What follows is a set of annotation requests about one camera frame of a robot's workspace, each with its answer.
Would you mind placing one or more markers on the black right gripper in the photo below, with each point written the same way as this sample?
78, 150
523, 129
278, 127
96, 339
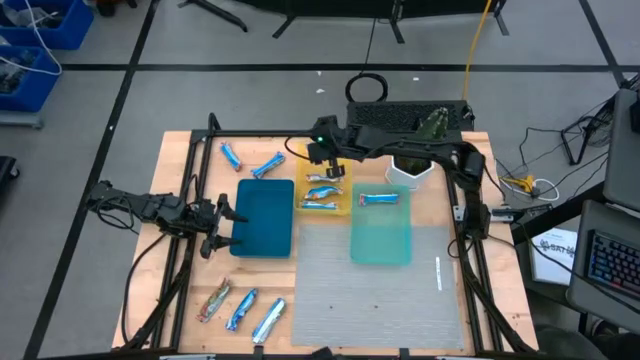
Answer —
335, 132

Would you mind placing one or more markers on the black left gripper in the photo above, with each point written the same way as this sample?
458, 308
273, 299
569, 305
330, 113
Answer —
207, 220

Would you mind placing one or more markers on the blue and orange granola bar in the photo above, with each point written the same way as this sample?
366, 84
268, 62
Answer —
324, 193

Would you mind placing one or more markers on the blue and white granola bar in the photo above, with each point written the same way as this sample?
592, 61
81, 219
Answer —
319, 205
268, 165

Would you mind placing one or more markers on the blue granola bar red ends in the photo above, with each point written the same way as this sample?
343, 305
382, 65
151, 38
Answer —
379, 199

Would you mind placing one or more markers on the multicolour granola bar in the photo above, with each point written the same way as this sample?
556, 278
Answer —
214, 300

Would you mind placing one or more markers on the blue and silver granola bar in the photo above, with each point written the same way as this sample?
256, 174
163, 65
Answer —
269, 320

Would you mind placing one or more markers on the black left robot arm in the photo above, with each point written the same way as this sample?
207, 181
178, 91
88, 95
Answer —
150, 205

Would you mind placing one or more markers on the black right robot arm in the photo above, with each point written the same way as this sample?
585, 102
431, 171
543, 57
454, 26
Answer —
410, 145

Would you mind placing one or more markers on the yellow translucent plastic bin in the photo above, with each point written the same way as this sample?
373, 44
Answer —
300, 170

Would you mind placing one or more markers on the dark blue plastic bin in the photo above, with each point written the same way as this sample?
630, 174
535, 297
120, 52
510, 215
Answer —
262, 220

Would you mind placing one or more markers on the black perforated computer case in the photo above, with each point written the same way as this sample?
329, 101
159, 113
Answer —
380, 115

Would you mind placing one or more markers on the white plant pot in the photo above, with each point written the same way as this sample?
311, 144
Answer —
405, 180

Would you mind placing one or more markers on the teal translucent plastic bin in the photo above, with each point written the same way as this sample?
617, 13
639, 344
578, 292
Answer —
380, 240

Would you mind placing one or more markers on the green cactus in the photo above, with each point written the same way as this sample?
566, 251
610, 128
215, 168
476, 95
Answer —
435, 125

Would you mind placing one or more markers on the grey woven placemat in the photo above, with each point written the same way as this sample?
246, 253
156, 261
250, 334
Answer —
375, 310

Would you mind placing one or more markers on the black partition screen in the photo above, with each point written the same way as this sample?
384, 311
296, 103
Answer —
350, 6

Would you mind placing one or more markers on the yellow power plug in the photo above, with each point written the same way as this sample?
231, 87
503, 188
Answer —
522, 184

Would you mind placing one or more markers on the blue storage crate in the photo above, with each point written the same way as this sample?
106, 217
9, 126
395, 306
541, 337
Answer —
40, 90
75, 30

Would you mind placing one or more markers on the black desk beam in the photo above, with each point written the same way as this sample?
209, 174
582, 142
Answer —
560, 212

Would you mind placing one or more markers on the white printed paper sheet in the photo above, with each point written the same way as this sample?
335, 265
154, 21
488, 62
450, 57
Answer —
550, 265

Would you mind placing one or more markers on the grey keyboard tray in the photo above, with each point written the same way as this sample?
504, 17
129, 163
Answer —
580, 280

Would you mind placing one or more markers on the person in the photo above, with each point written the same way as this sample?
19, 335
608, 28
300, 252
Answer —
565, 345

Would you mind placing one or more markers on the black keyboard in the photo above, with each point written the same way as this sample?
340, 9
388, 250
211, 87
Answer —
615, 262

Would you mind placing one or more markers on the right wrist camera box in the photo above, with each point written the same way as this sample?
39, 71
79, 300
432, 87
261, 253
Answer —
317, 152

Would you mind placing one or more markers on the black metal table frame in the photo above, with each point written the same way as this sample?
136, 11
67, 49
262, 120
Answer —
240, 133

